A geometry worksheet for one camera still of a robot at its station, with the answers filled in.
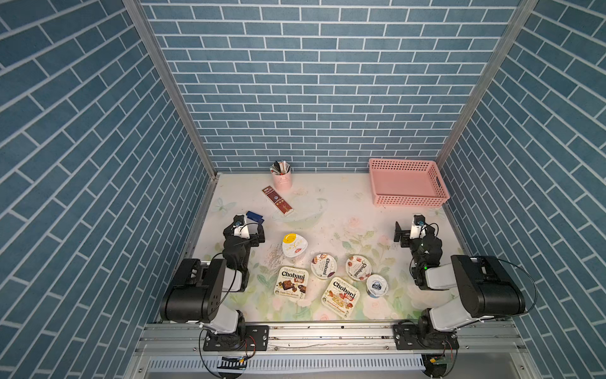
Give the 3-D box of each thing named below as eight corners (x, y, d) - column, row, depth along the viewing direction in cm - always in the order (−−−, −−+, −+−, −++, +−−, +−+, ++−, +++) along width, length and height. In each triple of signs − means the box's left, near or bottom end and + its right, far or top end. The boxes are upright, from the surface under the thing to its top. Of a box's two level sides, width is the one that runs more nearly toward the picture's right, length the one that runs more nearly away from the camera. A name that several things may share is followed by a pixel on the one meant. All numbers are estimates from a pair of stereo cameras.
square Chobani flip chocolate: (273, 296, 83) (272, 293, 80) (280, 269, 89) (278, 265, 86) (305, 301, 82) (305, 297, 79) (309, 273, 89) (309, 269, 86)
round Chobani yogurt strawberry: (346, 284, 86) (348, 279, 82) (344, 261, 92) (345, 255, 88) (370, 284, 86) (373, 279, 83) (367, 261, 92) (369, 255, 88)
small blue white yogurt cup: (365, 298, 83) (368, 293, 78) (362, 280, 87) (365, 274, 83) (386, 298, 83) (390, 293, 79) (382, 280, 87) (386, 274, 83)
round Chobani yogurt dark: (311, 281, 87) (311, 276, 83) (311, 258, 93) (311, 253, 89) (336, 281, 87) (337, 276, 83) (334, 258, 93) (335, 253, 89)
